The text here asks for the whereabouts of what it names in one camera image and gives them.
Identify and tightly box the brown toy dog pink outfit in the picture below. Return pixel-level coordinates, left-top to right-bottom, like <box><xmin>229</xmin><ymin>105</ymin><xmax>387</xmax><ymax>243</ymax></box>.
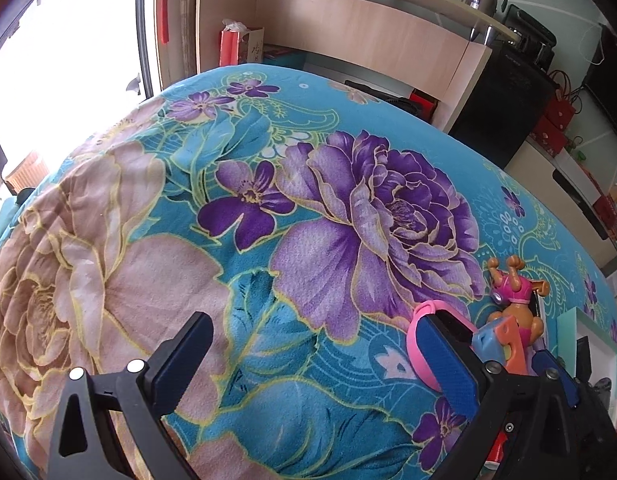
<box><xmin>485</xmin><ymin>255</ymin><xmax>551</xmax><ymax>356</ymax></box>

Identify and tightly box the white flat box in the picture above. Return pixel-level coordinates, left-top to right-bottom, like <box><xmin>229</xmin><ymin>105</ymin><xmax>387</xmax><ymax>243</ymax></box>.
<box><xmin>558</xmin><ymin>150</ymin><xmax>605</xmax><ymax>197</ymax></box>

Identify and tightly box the white shallow box teal rim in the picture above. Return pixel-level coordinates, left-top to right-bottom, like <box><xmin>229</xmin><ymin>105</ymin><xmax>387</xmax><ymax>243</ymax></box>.
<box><xmin>555</xmin><ymin>306</ymin><xmax>617</xmax><ymax>401</ymax></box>

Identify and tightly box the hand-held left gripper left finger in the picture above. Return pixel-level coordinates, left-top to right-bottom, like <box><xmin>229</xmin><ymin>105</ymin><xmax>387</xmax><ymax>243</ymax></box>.
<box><xmin>47</xmin><ymin>311</ymin><xmax>214</xmax><ymax>480</ymax></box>

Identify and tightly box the red tassel ornament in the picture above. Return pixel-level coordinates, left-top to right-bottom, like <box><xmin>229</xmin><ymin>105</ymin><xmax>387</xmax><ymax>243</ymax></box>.
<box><xmin>157</xmin><ymin>0</ymin><xmax>174</xmax><ymax>46</ymax></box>

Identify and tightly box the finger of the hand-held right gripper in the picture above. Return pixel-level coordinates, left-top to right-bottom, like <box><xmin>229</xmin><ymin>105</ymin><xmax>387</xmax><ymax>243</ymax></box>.
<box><xmin>533</xmin><ymin>351</ymin><xmax>582</xmax><ymax>409</ymax></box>
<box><xmin>575</xmin><ymin>336</ymin><xmax>596</xmax><ymax>382</ymax></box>

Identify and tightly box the red and beige gift bag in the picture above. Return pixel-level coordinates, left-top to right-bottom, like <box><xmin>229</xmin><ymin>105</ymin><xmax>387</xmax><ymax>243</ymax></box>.
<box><xmin>218</xmin><ymin>20</ymin><xmax>265</xmax><ymax>67</ymax></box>

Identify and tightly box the black wall television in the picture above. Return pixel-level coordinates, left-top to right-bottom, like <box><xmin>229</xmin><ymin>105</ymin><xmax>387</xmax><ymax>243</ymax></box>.
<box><xmin>583</xmin><ymin>25</ymin><xmax>617</xmax><ymax>131</ymax></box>

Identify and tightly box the floral blue blanket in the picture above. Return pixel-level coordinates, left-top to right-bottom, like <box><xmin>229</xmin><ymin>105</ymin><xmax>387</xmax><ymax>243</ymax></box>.
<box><xmin>0</xmin><ymin>65</ymin><xmax>617</xmax><ymax>480</ymax></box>

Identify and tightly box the wooden shelf unit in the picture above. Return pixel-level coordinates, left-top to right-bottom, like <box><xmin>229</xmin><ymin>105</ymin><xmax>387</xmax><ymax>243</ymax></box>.
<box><xmin>188</xmin><ymin>0</ymin><xmax>520</xmax><ymax>133</ymax></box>

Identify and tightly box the blue and orange block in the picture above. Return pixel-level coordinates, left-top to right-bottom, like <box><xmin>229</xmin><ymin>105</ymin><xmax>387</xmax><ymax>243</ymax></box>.
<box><xmin>471</xmin><ymin>317</ymin><xmax>531</xmax><ymax>376</ymax></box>

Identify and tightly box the red gift box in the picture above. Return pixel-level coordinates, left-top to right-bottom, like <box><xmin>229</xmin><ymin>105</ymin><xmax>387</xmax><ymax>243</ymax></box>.
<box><xmin>531</xmin><ymin>127</ymin><xmax>569</xmax><ymax>157</ymax></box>

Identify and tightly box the red patterned box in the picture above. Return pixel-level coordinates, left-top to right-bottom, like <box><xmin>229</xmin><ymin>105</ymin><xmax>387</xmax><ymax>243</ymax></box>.
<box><xmin>591</xmin><ymin>195</ymin><xmax>617</xmax><ymax>241</ymax></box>

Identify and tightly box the pink wrist band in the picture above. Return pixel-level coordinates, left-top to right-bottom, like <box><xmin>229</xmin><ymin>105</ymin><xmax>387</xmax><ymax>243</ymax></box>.
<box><xmin>405</xmin><ymin>299</ymin><xmax>481</xmax><ymax>393</ymax></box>

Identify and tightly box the red packet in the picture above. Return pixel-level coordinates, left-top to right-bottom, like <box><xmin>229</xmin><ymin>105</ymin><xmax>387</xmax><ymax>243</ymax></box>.
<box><xmin>488</xmin><ymin>430</ymin><xmax>510</xmax><ymax>463</ymax></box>

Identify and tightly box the red handbag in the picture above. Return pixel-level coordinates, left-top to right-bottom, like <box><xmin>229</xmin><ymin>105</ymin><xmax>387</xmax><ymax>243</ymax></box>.
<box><xmin>541</xmin><ymin>70</ymin><xmax>582</xmax><ymax>131</ymax></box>

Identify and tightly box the black floor appliance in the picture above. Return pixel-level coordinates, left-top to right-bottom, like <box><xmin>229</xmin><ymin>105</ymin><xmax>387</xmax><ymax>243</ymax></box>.
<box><xmin>344</xmin><ymin>79</ymin><xmax>419</xmax><ymax>116</ymax></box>

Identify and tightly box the black water dispenser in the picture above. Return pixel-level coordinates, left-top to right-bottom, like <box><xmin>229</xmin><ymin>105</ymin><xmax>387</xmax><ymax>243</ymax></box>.
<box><xmin>448</xmin><ymin>4</ymin><xmax>559</xmax><ymax>168</ymax></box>

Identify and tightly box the cream television stand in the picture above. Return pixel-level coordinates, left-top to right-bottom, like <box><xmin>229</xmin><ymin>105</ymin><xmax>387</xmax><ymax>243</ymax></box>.
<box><xmin>503</xmin><ymin>137</ymin><xmax>617</xmax><ymax>268</ymax></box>

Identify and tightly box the beige patterned curtain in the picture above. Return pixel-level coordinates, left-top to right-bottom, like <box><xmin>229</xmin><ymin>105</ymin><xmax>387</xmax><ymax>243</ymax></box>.
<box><xmin>174</xmin><ymin>0</ymin><xmax>199</xmax><ymax>78</ymax></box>

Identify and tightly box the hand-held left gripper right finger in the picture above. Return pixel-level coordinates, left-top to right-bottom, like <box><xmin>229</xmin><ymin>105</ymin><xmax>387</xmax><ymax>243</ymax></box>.
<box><xmin>417</xmin><ymin>308</ymin><xmax>587</xmax><ymax>480</ymax></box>

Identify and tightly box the small red box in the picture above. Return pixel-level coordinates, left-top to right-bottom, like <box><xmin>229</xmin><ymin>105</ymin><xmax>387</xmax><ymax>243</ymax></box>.
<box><xmin>409</xmin><ymin>89</ymin><xmax>439</xmax><ymax>121</ymax></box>

